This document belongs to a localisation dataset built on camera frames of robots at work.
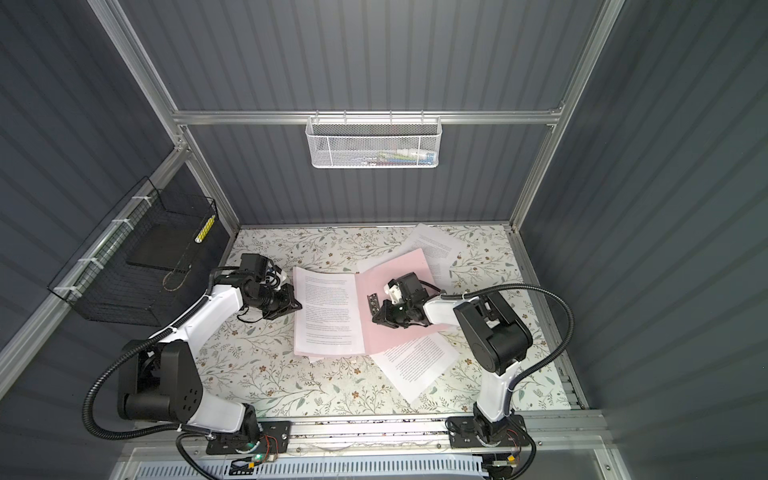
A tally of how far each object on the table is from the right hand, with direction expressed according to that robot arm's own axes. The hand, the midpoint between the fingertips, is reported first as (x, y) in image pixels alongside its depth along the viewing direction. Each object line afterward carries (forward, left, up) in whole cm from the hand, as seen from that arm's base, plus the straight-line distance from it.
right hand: (376, 322), depth 92 cm
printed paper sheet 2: (+31, -23, -2) cm, 38 cm away
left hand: (+1, +22, +8) cm, 23 cm away
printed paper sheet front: (-13, -11, -2) cm, 17 cm away
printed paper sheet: (+2, +15, +3) cm, 16 cm away
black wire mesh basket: (+2, +54, +29) cm, 62 cm away
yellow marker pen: (+15, +46, +27) cm, 56 cm away
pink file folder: (-5, -1, -2) cm, 5 cm away
